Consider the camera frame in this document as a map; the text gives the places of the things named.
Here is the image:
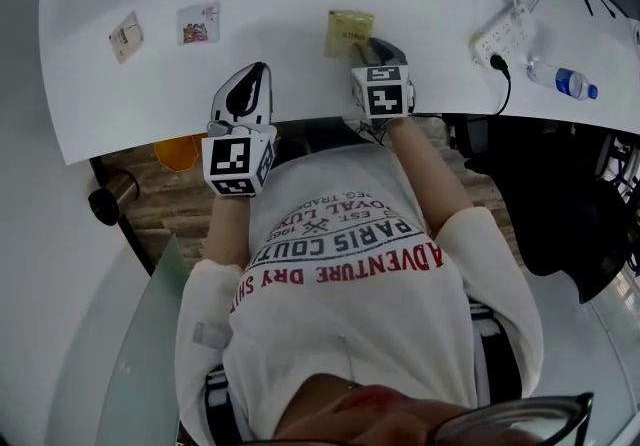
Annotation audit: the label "yellow trash packet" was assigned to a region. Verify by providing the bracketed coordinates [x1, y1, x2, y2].
[323, 9, 377, 60]

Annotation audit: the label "person's left forearm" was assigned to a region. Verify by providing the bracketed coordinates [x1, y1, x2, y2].
[203, 192, 257, 269]

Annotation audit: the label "black plug with cable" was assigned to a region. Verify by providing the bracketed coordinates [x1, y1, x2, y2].
[488, 52, 514, 116]

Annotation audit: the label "person's right forearm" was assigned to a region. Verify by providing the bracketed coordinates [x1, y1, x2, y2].
[385, 115, 477, 238]

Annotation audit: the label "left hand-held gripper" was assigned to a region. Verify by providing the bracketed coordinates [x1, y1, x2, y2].
[201, 61, 279, 198]

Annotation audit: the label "orange trash can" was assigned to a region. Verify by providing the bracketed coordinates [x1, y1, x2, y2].
[153, 133, 207, 173]

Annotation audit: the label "white power strip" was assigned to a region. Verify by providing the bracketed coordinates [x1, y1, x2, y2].
[468, 2, 539, 67]

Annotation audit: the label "black table leg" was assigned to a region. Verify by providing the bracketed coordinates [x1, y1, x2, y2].
[87, 155, 157, 278]

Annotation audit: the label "black office chair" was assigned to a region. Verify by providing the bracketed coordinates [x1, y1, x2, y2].
[442, 112, 637, 306]

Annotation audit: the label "clear water bottle blue label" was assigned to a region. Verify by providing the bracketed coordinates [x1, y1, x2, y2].
[524, 55, 600, 102]

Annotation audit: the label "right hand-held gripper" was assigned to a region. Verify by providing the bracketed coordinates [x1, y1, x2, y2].
[349, 37, 417, 121]

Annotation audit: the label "white colourful-print trash wrapper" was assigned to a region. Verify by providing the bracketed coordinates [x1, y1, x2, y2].
[176, 1, 222, 47]

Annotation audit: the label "beige trash wrapper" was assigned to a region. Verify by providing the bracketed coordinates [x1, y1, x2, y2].
[108, 10, 146, 65]

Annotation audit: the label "black-framed glasses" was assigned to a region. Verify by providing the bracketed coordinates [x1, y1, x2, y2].
[433, 390, 596, 446]

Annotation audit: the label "white printed shirt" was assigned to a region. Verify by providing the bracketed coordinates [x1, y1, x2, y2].
[173, 142, 547, 446]

